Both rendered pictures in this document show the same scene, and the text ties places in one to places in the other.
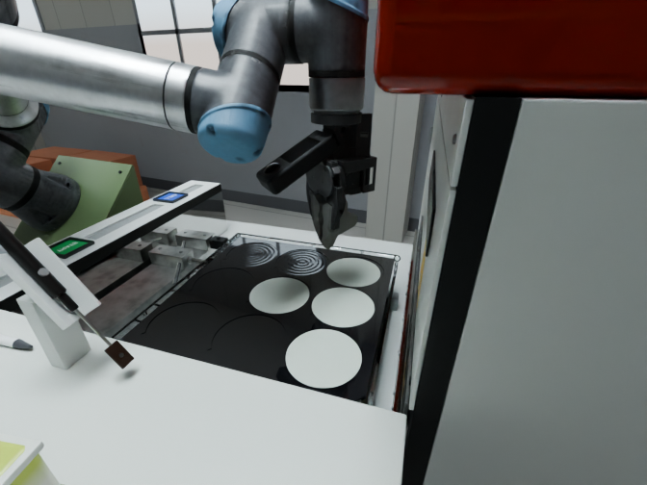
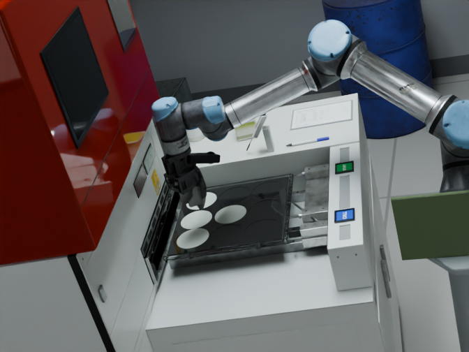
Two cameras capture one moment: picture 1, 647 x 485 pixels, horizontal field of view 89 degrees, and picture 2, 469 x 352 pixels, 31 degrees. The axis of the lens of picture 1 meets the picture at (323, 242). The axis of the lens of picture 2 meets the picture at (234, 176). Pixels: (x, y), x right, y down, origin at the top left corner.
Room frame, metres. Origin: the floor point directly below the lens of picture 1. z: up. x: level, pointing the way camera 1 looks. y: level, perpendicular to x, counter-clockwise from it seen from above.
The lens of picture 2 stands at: (2.66, 0.03, 2.21)
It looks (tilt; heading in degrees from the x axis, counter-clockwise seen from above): 28 degrees down; 178
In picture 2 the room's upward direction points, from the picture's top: 16 degrees counter-clockwise
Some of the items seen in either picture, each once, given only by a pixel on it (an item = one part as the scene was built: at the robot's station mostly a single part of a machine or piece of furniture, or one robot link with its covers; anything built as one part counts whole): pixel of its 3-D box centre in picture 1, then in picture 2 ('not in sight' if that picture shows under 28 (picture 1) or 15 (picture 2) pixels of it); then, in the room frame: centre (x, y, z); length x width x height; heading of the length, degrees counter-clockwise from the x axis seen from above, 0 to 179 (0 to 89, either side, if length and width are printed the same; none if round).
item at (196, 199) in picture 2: (330, 216); (195, 200); (0.51, -0.01, 1.01); 0.06 x 0.03 x 0.09; 122
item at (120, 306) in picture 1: (147, 290); (318, 207); (0.51, 0.33, 0.87); 0.36 x 0.08 x 0.03; 163
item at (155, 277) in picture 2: (408, 314); (164, 228); (0.40, -0.13, 0.89); 0.44 x 0.02 x 0.10; 163
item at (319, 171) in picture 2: not in sight; (317, 171); (0.35, 0.38, 0.89); 0.08 x 0.03 x 0.03; 73
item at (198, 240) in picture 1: (195, 239); (315, 228); (0.66, 0.29, 0.89); 0.08 x 0.03 x 0.03; 73
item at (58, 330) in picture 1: (60, 310); (262, 133); (0.24, 0.25, 1.03); 0.06 x 0.04 x 0.13; 73
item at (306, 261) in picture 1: (280, 294); (230, 214); (0.45, 0.07, 0.90); 0.34 x 0.34 x 0.01; 73
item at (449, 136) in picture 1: (431, 200); (135, 228); (0.57, -0.20, 1.02); 0.81 x 0.03 x 0.40; 163
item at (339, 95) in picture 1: (335, 95); (176, 143); (0.49, -0.02, 1.20); 0.08 x 0.08 x 0.05
